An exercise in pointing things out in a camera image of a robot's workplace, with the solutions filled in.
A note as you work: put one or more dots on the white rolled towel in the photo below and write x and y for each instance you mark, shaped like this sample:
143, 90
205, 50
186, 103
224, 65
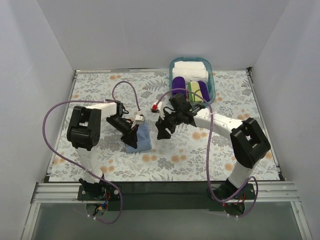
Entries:
191, 71

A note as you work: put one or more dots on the aluminium frame rail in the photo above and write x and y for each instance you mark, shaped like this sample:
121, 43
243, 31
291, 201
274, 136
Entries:
267, 191

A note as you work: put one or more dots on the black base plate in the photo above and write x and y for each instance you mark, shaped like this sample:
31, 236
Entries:
161, 203

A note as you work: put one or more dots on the purple rolled towel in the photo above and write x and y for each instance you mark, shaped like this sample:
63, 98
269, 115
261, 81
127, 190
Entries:
204, 90
178, 85

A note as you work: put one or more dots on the teal plastic basket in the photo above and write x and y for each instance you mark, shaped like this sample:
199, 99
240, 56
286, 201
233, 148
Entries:
210, 84

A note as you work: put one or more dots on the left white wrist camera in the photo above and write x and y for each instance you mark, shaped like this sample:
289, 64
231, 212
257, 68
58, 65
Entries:
139, 119

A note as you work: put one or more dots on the right purple rolled towel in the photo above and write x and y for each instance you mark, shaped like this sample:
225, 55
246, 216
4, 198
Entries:
204, 90

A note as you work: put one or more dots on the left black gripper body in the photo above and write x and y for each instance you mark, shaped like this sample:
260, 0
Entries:
128, 132

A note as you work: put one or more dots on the floral table mat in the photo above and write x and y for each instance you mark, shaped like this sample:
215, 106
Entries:
181, 158

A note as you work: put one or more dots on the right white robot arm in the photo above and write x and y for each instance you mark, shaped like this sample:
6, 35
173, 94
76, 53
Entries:
248, 140

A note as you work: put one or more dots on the blue towel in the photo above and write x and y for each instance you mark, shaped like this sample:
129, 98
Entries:
143, 140

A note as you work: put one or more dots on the left purple rolled towel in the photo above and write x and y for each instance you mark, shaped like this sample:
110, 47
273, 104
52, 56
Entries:
178, 85

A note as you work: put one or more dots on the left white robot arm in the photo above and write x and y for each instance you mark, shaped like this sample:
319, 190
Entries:
84, 132

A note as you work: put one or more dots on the green patterned towel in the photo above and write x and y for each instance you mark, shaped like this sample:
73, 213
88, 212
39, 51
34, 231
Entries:
194, 94

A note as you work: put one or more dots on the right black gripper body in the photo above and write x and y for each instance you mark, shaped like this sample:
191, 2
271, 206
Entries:
165, 123

